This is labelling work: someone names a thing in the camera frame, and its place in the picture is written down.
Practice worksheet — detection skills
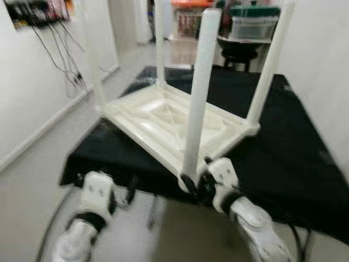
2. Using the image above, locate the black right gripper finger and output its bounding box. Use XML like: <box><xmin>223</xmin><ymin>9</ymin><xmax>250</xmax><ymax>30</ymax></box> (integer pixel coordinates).
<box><xmin>180</xmin><ymin>174</ymin><xmax>198</xmax><ymax>197</ymax></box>

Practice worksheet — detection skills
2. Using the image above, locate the white plastic table top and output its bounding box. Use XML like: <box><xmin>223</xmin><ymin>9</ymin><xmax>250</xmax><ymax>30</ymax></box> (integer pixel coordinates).
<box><xmin>100</xmin><ymin>82</ymin><xmax>261</xmax><ymax>183</ymax></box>

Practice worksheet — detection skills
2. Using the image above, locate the grey metal table leg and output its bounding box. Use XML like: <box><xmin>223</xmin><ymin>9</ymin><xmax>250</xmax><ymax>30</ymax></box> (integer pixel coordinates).
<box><xmin>147</xmin><ymin>196</ymin><xmax>164</xmax><ymax>230</ymax></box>

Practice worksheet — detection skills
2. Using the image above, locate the black tablecloth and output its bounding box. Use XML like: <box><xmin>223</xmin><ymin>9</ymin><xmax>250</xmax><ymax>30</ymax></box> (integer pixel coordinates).
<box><xmin>59</xmin><ymin>65</ymin><xmax>349</xmax><ymax>245</ymax></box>

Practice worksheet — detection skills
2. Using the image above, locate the beige cloth covered table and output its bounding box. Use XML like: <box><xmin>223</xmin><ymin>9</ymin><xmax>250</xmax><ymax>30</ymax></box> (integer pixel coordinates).
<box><xmin>169</xmin><ymin>37</ymin><xmax>197</xmax><ymax>66</ymax></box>

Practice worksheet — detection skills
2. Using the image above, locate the clear plastic storage box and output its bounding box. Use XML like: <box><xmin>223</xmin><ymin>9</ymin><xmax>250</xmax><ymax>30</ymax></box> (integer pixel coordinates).
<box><xmin>232</xmin><ymin>15</ymin><xmax>279</xmax><ymax>40</ymax></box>

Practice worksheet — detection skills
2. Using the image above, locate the green pot lid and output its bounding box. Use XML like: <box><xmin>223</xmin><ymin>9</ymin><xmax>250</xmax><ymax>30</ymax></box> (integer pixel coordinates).
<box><xmin>229</xmin><ymin>4</ymin><xmax>281</xmax><ymax>18</ymax></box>

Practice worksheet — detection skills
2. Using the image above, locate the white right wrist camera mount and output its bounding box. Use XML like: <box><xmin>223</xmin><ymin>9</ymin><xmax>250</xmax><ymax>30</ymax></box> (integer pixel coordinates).
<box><xmin>206</xmin><ymin>158</ymin><xmax>240</xmax><ymax>213</ymax></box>

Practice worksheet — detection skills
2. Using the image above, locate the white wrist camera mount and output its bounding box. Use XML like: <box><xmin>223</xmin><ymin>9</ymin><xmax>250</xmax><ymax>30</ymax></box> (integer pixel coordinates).
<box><xmin>81</xmin><ymin>171</ymin><xmax>116</xmax><ymax>222</ymax></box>
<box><xmin>206</xmin><ymin>158</ymin><xmax>240</xmax><ymax>213</ymax></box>

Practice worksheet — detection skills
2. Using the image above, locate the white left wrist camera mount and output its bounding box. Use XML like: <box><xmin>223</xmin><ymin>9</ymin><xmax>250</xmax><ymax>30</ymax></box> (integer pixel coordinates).
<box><xmin>81</xmin><ymin>171</ymin><xmax>116</xmax><ymax>222</ymax></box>

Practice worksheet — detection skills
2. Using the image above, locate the black wall cable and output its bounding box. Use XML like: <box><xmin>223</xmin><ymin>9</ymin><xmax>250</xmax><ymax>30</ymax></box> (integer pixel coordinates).
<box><xmin>30</xmin><ymin>22</ymin><xmax>88</xmax><ymax>99</ymax></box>
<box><xmin>60</xmin><ymin>22</ymin><xmax>118</xmax><ymax>74</ymax></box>

